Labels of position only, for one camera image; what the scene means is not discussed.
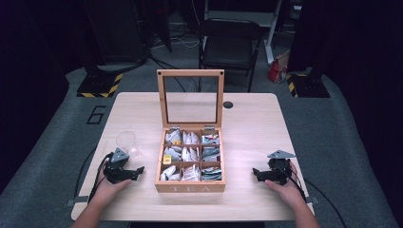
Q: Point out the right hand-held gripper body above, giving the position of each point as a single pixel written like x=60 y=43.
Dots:
x=280 y=169

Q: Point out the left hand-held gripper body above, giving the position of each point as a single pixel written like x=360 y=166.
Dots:
x=116 y=167

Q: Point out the wooden tea box with lid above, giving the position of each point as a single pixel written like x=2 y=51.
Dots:
x=190 y=188

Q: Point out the person's left hand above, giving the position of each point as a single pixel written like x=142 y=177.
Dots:
x=109 y=188

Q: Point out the person's right hand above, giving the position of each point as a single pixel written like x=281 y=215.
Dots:
x=286 y=190

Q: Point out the clear glass cup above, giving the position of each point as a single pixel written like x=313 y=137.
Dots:
x=125 y=139

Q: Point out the pile of white tea bags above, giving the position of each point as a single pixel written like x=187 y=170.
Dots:
x=190 y=138
x=190 y=154
x=168 y=173
x=173 y=137

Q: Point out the tea bags with yellow tag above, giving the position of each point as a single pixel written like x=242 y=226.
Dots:
x=171 y=154

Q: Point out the white tea bags red print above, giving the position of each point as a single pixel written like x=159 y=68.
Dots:
x=190 y=174

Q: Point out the black table grommet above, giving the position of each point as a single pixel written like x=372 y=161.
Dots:
x=227 y=104

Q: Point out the striped black stand base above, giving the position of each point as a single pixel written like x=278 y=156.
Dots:
x=98 y=85
x=309 y=86

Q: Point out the black folding chair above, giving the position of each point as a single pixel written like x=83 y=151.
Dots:
x=229 y=47

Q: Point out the grey metal table bracket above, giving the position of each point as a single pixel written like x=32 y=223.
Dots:
x=312 y=200
x=77 y=200

